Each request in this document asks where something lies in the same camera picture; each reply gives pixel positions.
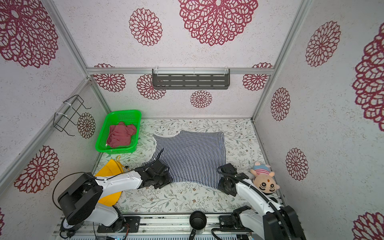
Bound blue white striped tank top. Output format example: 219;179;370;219
144;130;226;189

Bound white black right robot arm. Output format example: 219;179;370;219
211;163;306;240

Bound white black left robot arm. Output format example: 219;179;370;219
58;159;172;232

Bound maroon tank top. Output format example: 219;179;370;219
107;122;137;148

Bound plush doll toy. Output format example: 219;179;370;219
250;162;280;195

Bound yellow hat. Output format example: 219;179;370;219
94;155;132;207

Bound green plastic basket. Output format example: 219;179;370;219
95;110;142;154

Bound round pressure gauge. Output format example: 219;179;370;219
59;219;81;240

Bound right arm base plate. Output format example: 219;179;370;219
219;215;240;230

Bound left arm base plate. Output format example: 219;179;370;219
97;216;141;233

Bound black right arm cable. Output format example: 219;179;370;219
211;166;293;240

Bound grey wall shelf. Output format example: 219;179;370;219
152;69;231;90

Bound black wire wall rack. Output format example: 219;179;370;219
53;95;91;137

